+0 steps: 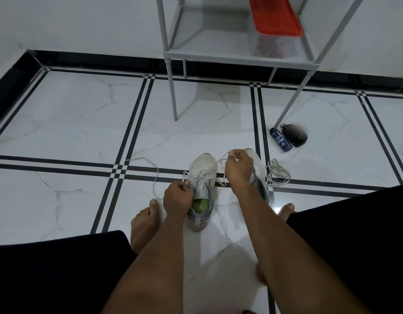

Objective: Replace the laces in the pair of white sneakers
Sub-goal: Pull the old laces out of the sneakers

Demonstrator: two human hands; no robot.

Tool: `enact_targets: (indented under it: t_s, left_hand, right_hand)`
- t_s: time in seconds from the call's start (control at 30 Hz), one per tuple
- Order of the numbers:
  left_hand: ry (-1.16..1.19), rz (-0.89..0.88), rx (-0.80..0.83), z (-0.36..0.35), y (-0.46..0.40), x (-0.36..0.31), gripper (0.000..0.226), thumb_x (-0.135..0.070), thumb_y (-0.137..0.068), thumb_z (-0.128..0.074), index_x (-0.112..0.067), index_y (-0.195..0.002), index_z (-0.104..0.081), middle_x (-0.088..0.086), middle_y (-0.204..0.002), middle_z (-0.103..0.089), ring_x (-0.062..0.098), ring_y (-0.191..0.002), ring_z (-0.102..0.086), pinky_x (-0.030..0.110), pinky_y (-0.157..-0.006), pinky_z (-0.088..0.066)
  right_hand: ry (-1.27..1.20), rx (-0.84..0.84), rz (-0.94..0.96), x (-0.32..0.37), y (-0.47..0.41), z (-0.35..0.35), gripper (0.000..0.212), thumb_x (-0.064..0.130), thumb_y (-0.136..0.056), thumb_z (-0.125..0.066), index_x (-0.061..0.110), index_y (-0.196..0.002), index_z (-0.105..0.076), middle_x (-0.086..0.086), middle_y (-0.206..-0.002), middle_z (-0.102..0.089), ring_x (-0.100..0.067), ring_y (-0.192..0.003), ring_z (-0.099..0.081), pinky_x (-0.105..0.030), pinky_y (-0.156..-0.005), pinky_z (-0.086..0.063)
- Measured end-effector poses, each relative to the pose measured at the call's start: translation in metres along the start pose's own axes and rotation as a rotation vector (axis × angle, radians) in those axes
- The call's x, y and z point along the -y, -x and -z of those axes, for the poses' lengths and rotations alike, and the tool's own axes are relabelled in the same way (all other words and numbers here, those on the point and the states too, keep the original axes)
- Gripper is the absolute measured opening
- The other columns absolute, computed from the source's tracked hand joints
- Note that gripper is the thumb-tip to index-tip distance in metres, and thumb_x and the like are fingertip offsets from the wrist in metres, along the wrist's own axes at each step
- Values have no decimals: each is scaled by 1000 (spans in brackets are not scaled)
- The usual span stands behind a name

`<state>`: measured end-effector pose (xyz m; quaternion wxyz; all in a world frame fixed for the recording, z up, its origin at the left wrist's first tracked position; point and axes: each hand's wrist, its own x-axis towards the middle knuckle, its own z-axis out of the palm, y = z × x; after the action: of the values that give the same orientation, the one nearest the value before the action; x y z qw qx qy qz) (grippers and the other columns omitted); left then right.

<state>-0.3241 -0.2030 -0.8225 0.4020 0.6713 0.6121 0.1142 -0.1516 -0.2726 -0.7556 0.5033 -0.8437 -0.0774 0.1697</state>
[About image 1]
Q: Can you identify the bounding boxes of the grey metal shelf rack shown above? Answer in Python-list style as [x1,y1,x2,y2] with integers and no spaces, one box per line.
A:
[154,0,367,128]

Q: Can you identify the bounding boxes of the clear container with red lid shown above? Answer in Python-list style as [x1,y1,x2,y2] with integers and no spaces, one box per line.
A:
[249,0,304,60]

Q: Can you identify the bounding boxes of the person's right forearm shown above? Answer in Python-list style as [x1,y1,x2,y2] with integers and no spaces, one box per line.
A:
[234,181,375,314]

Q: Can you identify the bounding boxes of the black shorts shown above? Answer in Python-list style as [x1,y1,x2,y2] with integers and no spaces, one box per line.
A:
[0,183,403,314]

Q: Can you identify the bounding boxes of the person's left foot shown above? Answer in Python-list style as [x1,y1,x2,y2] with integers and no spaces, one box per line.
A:
[130,198,162,256]

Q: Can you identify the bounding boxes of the person's right foot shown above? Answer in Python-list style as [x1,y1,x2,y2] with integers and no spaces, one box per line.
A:
[278,202,297,223]

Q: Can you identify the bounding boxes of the clear box with red lid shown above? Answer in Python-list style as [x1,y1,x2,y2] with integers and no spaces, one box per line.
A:
[255,37,289,58]

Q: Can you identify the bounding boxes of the person's right hand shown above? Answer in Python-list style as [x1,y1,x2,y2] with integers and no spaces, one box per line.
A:
[224,149,255,191]

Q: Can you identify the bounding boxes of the person's foot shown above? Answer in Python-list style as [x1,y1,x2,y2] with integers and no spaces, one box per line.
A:
[130,198,162,256]
[278,202,297,223]

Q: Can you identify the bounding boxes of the white grey sneaker shoe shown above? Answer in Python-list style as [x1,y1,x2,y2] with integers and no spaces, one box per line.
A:
[244,148,271,205]
[184,152,219,233]

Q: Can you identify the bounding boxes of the black oval polish bottle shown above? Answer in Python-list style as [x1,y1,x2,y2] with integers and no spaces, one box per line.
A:
[279,123,309,149]

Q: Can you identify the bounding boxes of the person's right leg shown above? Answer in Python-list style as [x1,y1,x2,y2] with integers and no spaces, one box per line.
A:
[255,262,270,287]

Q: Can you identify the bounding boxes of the person's left hand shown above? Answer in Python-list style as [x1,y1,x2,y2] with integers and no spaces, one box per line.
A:
[162,180,196,218]

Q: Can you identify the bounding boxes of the person's left forearm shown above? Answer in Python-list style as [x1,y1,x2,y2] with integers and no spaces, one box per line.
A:
[100,211,190,314]

